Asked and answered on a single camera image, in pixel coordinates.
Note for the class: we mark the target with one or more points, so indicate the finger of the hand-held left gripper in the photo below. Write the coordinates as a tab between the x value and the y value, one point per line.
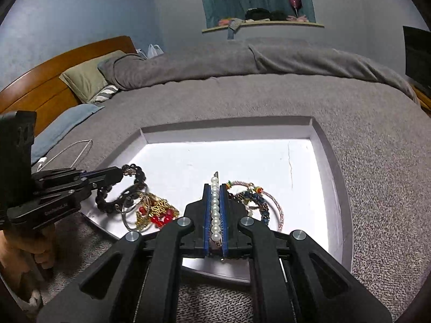
104	174
50	208

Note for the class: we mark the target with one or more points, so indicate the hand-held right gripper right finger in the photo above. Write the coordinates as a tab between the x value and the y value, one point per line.
224	215

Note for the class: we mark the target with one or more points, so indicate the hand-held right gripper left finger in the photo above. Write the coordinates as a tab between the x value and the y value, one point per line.
207	215

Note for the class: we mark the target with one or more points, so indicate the silver hoop bangles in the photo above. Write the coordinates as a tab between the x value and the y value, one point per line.
125	220

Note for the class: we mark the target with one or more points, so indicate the red and gold bead jewelry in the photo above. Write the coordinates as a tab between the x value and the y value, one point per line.
156	221

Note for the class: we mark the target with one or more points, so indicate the white cardboard box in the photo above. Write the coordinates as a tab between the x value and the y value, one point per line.
235	158

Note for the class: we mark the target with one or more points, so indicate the person's left hand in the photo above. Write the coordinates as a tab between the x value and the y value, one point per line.
43	249

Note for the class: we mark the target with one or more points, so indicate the light blue blanket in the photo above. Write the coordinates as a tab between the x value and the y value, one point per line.
64	124

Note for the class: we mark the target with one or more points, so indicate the wooden headboard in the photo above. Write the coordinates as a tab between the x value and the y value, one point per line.
40	87

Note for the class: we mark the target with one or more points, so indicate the striped pillow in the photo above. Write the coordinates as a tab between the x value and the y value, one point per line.
106	92

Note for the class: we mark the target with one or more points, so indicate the olive pillow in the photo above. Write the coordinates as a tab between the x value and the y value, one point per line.
87	77

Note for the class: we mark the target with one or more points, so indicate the white plastic bag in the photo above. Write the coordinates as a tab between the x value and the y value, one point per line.
155	51

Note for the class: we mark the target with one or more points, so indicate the grey folded comforter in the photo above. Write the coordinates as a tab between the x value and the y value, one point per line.
235	60

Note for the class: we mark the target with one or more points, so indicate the pink cloth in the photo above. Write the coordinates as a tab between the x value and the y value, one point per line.
298	18
225	22

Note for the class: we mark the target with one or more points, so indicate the window sill shelf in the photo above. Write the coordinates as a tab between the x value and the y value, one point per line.
269	25

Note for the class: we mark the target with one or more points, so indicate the black clothes pile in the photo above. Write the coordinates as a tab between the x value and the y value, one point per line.
262	15

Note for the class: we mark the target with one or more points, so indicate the wooden television stand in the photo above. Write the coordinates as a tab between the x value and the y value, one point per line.
422	97

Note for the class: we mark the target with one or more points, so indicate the black television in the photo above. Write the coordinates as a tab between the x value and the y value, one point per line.
419	57

